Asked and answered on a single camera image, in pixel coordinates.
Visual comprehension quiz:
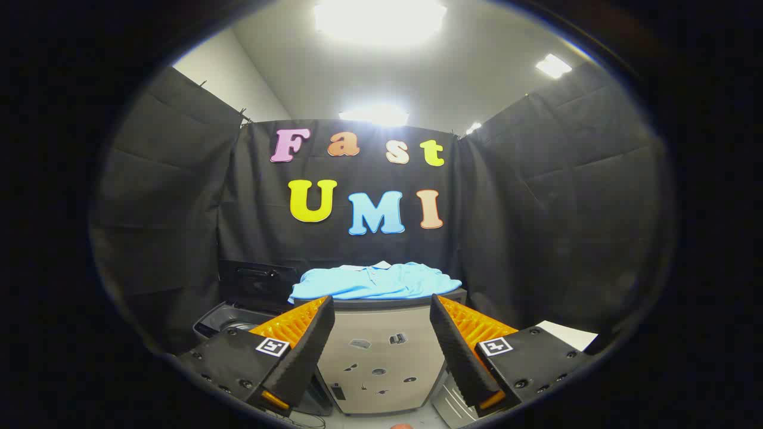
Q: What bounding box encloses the light blue polo shirt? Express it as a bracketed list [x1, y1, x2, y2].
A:
[289, 260, 463, 301]

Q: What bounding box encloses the black backdrop cloth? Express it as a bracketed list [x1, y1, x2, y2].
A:
[89, 60, 674, 358]

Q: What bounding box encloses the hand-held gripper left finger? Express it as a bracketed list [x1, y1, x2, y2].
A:
[178, 295, 336, 416]

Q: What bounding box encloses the dark washing machine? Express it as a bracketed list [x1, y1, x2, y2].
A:
[192, 301, 334, 416]

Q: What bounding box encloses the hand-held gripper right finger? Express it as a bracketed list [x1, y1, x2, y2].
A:
[429, 293, 595, 419]

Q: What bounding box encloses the grey ribbed panel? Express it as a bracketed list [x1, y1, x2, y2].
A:
[432, 372, 477, 428]

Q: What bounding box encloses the black cable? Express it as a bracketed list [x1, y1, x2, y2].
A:
[262, 410, 327, 429]

